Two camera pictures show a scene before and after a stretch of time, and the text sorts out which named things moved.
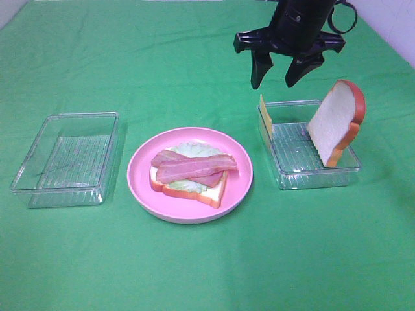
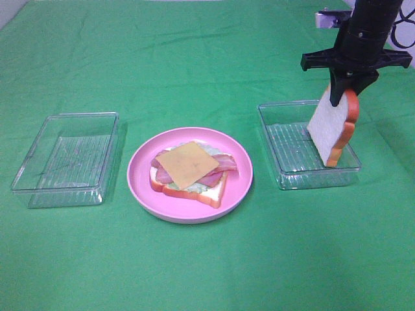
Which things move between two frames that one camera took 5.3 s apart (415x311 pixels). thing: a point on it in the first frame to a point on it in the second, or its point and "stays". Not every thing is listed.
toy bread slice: (336, 122) stays
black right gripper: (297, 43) to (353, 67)
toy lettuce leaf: (192, 148) stays
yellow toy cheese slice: (268, 120) to (187, 164)
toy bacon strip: (166, 157) stays
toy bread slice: (210, 197) stays
